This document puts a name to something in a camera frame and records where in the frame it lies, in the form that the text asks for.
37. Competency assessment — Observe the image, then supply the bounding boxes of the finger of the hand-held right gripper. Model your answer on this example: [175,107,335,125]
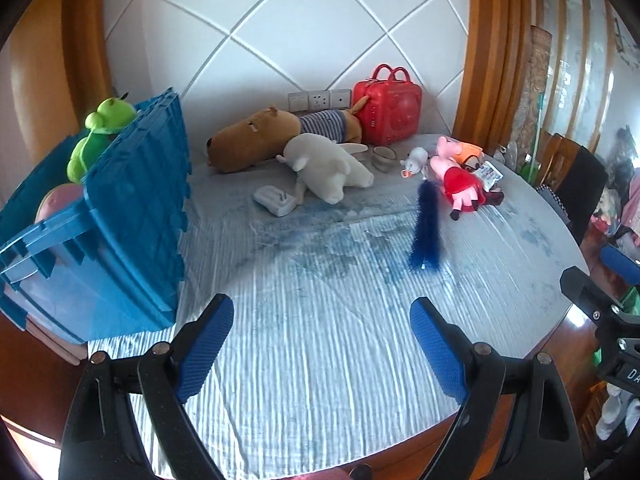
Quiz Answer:
[600,245,640,287]
[560,266,627,319]

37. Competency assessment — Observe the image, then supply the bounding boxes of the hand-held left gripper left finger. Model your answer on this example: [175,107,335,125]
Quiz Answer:
[59,293,236,480]

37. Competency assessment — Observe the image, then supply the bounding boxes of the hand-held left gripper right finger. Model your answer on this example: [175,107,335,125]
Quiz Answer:
[409,297,586,480]

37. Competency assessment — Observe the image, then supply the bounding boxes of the blue plastic crate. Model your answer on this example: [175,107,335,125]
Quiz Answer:
[0,87,193,346]

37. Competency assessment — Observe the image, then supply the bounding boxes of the pink star plush toy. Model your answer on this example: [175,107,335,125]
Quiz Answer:
[35,184,84,224]

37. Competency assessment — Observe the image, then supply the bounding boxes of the green frog plush toy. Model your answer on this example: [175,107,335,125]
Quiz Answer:
[67,92,138,184]

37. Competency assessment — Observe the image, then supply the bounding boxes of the wooden chair with dark cloth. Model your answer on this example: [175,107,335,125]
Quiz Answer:
[535,131,609,247]

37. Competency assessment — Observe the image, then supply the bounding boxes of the light blue tablecloth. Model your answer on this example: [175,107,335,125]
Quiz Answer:
[87,132,591,467]

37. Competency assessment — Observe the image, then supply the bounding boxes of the blue feather duster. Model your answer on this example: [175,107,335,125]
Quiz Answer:
[407,180,444,274]

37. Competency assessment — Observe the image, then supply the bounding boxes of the small printed packet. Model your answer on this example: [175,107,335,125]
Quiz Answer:
[472,162,504,184]

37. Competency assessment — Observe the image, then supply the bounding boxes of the red-dress pink pig plush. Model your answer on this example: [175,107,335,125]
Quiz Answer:
[429,155,504,222]

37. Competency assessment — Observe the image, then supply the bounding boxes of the orange-dress pink pig plush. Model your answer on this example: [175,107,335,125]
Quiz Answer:
[435,135,484,166]

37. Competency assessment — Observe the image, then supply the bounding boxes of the small white plush toy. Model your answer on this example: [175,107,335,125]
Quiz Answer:
[399,147,430,181]

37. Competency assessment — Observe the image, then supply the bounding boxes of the small grey cup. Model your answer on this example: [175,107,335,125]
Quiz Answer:
[371,146,399,174]

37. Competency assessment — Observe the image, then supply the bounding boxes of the white bear plush toy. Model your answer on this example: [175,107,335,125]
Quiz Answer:
[276,133,375,205]

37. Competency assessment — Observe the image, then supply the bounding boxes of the brown striped-shirt plush toy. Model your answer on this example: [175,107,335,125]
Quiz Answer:
[206,95,371,174]

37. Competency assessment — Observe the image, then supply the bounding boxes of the red toy suitcase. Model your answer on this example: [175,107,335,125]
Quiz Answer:
[352,64,424,146]

